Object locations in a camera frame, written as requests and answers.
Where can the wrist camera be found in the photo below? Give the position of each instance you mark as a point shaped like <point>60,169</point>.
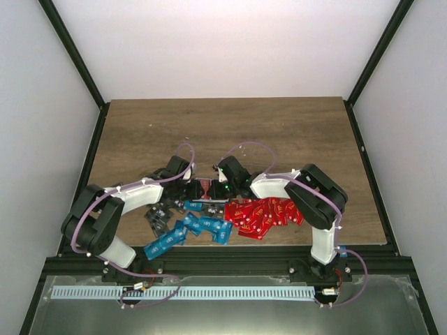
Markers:
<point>190,172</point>
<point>220,174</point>

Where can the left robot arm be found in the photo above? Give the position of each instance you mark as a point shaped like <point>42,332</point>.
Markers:
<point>91,224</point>

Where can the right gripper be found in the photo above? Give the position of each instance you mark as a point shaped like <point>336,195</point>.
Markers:
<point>216,193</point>

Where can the black VIP card pile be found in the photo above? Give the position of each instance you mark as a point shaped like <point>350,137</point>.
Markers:
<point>160,213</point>

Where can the red VIP card 840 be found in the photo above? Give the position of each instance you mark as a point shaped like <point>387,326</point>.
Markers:
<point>205,184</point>

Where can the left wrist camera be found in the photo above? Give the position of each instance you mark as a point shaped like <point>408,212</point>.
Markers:
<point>190,172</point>

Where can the red VIP card pile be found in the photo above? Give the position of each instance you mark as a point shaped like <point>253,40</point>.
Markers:
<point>254,218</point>

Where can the blue VIP card pile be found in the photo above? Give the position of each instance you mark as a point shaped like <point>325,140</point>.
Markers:
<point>217,227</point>

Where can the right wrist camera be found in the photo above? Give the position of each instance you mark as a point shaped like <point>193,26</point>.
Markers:
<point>220,174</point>

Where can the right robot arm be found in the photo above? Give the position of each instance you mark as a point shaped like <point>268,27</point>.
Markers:
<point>318,198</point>

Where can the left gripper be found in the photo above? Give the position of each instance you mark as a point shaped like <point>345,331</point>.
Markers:
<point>195,194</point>

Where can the black aluminium frame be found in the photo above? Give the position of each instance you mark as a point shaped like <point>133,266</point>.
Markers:
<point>383,259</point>

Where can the white slotted cable duct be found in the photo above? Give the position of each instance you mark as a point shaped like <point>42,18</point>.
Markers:
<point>286,293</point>

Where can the black card holder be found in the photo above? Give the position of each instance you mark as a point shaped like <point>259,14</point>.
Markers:
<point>218,201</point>

